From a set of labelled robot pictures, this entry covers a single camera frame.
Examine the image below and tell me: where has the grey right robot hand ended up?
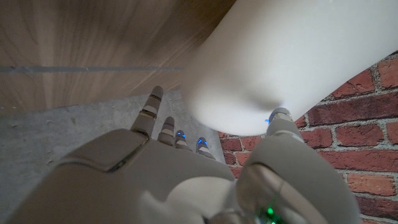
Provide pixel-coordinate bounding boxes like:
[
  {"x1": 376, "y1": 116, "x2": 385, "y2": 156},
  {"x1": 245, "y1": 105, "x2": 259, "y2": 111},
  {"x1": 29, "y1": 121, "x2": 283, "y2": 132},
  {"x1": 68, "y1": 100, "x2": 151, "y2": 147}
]
[{"x1": 4, "y1": 86, "x2": 361, "y2": 224}]

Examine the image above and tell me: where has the cream memory foam sheet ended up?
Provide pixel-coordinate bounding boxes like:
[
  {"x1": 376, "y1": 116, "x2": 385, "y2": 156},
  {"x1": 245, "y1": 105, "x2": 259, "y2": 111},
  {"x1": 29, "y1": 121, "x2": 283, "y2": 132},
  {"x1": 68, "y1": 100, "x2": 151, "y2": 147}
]
[{"x1": 180, "y1": 0, "x2": 398, "y2": 137}]

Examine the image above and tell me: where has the red brick printed backdrop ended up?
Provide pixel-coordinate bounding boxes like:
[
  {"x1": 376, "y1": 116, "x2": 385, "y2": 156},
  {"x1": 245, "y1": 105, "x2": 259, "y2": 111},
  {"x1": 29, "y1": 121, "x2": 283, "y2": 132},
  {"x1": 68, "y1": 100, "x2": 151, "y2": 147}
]
[{"x1": 217, "y1": 51, "x2": 398, "y2": 224}]

